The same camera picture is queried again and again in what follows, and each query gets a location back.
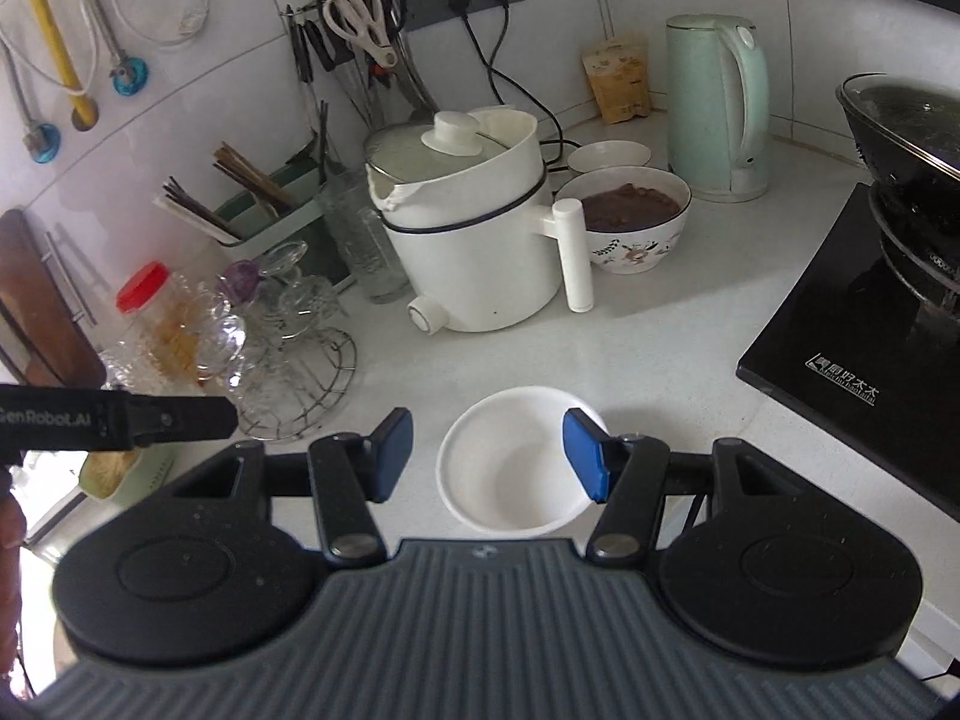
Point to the black stove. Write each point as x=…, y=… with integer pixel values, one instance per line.
x=825, y=337

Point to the tall clear glass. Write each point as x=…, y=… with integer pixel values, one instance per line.
x=384, y=259

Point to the person's left hand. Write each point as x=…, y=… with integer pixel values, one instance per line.
x=10, y=525

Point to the green plastic basket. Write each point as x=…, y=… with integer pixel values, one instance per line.
x=127, y=476

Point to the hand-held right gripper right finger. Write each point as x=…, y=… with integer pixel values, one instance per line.
x=585, y=465

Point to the white electric pot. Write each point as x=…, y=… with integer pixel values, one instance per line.
x=465, y=255

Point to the black wok with glass lid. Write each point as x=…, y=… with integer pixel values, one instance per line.
x=907, y=127

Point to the row of hanging utensils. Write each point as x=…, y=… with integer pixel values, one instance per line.
x=311, y=52

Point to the cluster of glass cups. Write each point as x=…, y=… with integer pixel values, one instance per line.
x=292, y=307

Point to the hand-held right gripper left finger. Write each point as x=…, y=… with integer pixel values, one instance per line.
x=394, y=457

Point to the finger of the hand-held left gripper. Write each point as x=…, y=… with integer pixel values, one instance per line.
x=187, y=420

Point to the yellow pipe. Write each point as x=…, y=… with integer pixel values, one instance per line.
x=56, y=30

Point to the brown cutting board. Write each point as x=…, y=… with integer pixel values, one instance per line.
x=45, y=300

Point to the blue pipe valve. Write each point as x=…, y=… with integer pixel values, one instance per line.
x=129, y=79
x=43, y=144

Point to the brown paper bag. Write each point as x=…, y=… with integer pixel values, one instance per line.
x=619, y=82

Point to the bunch of chopsticks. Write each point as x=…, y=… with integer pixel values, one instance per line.
x=247, y=176

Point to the ribbed clear glass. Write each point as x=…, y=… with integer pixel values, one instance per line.
x=341, y=225

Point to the floral bowl with brown food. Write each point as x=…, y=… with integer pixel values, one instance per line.
x=637, y=247

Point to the green chopstick holder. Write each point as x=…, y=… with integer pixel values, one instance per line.
x=247, y=214

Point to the glass jar with red lid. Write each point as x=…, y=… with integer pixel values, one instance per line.
x=161, y=322

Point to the small white bowl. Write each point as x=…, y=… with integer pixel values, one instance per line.
x=607, y=157

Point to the mint electric kettle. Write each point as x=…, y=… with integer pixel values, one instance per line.
x=712, y=112

